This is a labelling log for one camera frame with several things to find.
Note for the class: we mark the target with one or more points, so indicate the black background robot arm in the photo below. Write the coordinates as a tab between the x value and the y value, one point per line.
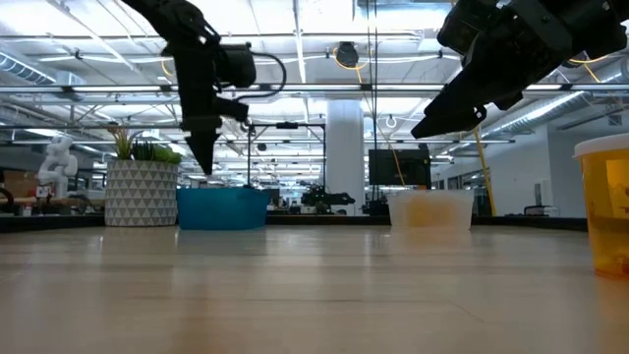
326	198

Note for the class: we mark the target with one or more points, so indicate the white round column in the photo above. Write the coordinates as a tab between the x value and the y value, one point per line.
345	157

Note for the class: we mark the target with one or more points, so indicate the black flat monitor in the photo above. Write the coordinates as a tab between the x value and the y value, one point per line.
400	167

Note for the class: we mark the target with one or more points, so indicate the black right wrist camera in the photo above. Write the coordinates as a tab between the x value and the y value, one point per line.
462	29

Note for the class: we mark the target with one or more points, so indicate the succulent in white patterned pot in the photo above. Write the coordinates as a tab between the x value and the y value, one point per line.
141	196

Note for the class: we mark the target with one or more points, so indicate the black camera rig frame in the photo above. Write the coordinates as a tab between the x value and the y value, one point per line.
287	125

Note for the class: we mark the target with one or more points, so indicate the brown cardboard box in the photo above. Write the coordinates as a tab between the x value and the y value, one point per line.
19	184

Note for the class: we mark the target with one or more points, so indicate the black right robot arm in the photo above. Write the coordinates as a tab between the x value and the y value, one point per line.
609	24

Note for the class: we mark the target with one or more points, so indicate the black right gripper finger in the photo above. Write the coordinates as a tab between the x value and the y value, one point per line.
459	96
449	125

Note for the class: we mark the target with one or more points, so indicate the blue plastic bin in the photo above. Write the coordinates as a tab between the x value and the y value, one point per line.
221	211

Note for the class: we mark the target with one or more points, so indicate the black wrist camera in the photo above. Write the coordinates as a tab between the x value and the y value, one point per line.
462	29
238	66

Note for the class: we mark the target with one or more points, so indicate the clear plastic bin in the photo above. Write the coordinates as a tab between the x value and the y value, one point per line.
398	211

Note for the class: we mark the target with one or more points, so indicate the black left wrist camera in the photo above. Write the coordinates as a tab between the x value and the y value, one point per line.
238	66

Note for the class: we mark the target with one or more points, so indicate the white grey desk device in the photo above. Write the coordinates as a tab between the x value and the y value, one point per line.
540	209

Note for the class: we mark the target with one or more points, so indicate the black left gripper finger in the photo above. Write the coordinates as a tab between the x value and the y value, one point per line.
202	147

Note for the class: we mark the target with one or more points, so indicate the large orange pill bottle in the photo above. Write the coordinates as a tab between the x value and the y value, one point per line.
609	206
432	212

